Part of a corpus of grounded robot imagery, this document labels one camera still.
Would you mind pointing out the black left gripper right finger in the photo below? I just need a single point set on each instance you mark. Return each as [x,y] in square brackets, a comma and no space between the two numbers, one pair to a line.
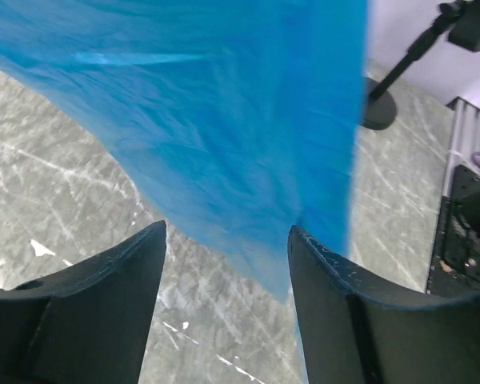
[357,327]

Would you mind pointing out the blue plastic trash bag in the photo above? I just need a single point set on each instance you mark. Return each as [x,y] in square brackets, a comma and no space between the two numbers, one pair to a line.
[236,119]

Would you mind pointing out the black microphone on stand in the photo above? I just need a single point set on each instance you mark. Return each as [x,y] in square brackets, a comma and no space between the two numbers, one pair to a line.
[380,108]

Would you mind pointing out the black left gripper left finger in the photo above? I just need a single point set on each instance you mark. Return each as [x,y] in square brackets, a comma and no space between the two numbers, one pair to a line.
[87,323]

